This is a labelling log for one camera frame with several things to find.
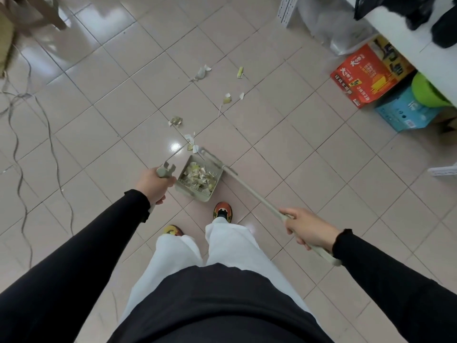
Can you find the person's red right shoe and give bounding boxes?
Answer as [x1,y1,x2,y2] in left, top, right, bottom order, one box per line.
[213,202,233,223]

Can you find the clear plastic bag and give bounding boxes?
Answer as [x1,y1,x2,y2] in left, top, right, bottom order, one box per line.
[298,0,378,56]

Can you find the olive cardboard sheet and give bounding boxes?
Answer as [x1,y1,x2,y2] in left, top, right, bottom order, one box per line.
[0,10,16,77]

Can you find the white metal shelf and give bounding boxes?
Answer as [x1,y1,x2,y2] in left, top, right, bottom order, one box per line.
[277,0,457,177]

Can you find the grey-green broom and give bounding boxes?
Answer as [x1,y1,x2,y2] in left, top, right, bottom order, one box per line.
[199,147,342,267]

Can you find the person's right forearm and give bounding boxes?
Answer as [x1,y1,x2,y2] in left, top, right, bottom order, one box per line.
[332,229,457,343]

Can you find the person's white trousers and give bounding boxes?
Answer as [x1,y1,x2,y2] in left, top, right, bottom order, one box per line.
[119,217,315,343]

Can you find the black plastic bag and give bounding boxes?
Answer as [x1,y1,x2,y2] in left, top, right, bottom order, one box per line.
[353,0,437,31]

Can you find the wooden chair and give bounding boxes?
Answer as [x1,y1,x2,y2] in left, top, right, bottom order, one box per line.
[0,0,69,36]

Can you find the person's right hand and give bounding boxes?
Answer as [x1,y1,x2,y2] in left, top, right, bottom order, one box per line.
[279,207,343,251]

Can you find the blue cardboard box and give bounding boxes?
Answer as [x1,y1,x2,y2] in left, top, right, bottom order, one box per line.
[375,85,444,132]

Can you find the person's black top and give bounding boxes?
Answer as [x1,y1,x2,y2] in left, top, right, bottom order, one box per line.
[107,263,335,343]

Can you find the person's left hand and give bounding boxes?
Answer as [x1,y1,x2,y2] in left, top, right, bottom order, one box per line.
[135,167,178,207]

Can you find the red cardboard box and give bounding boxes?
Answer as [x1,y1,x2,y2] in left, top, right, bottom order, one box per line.
[330,34,416,110]

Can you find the black tote bag white print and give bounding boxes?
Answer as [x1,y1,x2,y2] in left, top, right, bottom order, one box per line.
[431,5,457,49]

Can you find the green ball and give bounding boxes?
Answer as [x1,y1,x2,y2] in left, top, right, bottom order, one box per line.
[411,71,452,108]

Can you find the person's left forearm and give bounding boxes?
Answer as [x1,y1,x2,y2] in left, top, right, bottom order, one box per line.
[0,189,151,343]

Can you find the white floor cable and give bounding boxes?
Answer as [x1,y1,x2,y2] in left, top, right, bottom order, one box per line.
[0,42,76,268]

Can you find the grey-green dustpan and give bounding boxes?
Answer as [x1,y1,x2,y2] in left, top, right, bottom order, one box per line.
[148,154,225,213]

